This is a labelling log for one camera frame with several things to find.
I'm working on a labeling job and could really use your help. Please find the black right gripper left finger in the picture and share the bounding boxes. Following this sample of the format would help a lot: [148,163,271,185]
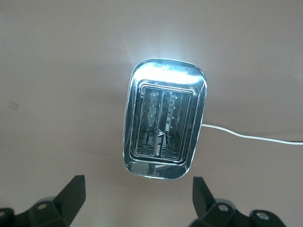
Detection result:
[0,175,86,227]

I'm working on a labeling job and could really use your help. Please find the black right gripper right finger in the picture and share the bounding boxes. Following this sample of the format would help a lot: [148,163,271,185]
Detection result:
[191,176,289,227]

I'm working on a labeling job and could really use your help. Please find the chrome and beige toaster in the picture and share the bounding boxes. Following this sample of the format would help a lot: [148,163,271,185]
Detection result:
[122,58,208,181]

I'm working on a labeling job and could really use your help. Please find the white toaster power cable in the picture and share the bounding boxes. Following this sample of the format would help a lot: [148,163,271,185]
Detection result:
[200,122,303,145]

